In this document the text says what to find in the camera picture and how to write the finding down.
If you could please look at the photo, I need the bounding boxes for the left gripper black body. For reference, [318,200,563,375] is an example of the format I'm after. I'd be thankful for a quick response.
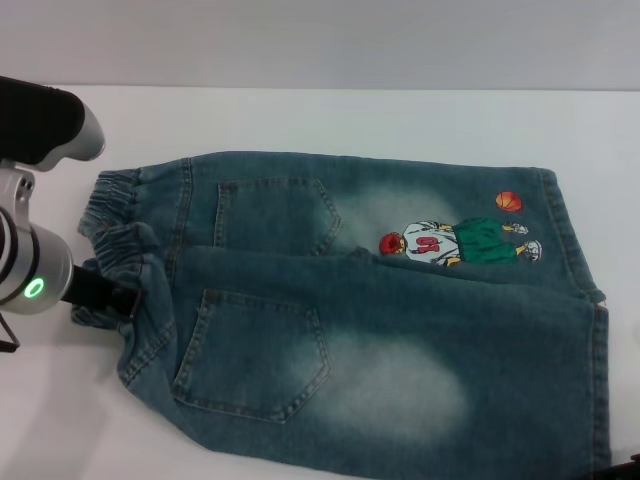
[59,264,119,314]

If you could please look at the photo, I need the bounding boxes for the left wrist silver black camera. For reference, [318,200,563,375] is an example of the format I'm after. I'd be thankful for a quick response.
[0,74,107,174]

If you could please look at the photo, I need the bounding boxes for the blue denim shorts with print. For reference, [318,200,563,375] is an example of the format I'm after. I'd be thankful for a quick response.
[69,151,612,480]

